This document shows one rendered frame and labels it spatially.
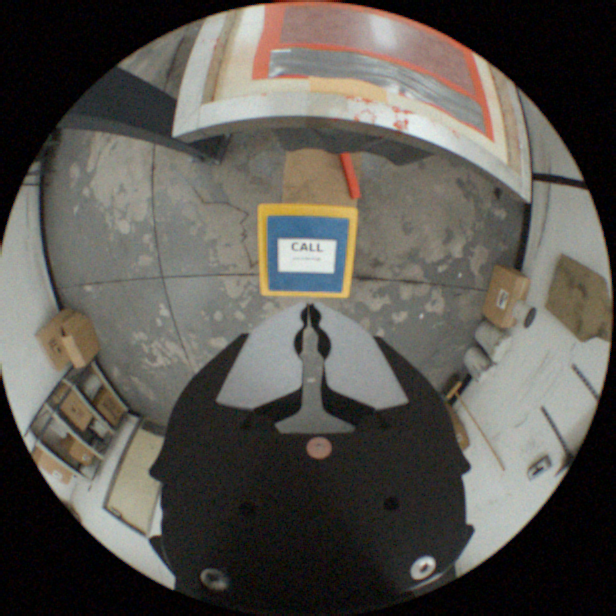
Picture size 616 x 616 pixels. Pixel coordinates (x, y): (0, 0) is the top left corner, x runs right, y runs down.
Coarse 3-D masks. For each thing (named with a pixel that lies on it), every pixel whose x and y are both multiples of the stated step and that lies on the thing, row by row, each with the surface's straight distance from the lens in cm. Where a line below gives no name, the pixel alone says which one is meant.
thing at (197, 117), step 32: (224, 32) 43; (192, 64) 37; (192, 96) 32; (256, 96) 27; (288, 96) 27; (320, 96) 27; (352, 96) 27; (512, 96) 57; (192, 128) 29; (224, 128) 28; (256, 128) 29; (352, 128) 28; (384, 128) 27; (416, 128) 29; (448, 128) 32; (512, 128) 52; (480, 160) 35; (512, 160) 49; (512, 192) 45
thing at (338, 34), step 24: (264, 24) 46; (288, 24) 44; (312, 24) 44; (336, 24) 45; (360, 24) 47; (384, 24) 50; (264, 48) 39; (312, 48) 38; (336, 48) 39; (360, 48) 40; (384, 48) 42; (264, 72) 34
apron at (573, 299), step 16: (560, 272) 215; (576, 272) 211; (592, 272) 211; (560, 288) 215; (576, 288) 211; (592, 288) 208; (560, 304) 214; (576, 304) 208; (592, 304) 210; (608, 304) 207; (560, 320) 212; (576, 320) 211; (592, 320) 207; (608, 320) 209; (576, 336) 210; (592, 336) 209; (608, 336) 209
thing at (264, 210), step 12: (264, 204) 27; (276, 204) 26; (288, 204) 26; (300, 204) 26; (312, 204) 26; (264, 216) 26; (336, 216) 26; (348, 216) 26; (264, 228) 26; (264, 240) 27; (348, 240) 27; (264, 252) 27; (348, 252) 27; (264, 264) 27; (348, 264) 28; (264, 276) 28; (348, 276) 28; (264, 288) 29; (348, 288) 29
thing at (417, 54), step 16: (400, 32) 50; (416, 32) 53; (400, 48) 44; (416, 48) 47; (432, 48) 51; (448, 48) 55; (464, 48) 62; (400, 64) 40; (416, 64) 43; (432, 64) 46; (448, 64) 50; (464, 64) 55; (448, 80) 45; (464, 80) 50; (480, 80) 55; (480, 96) 51
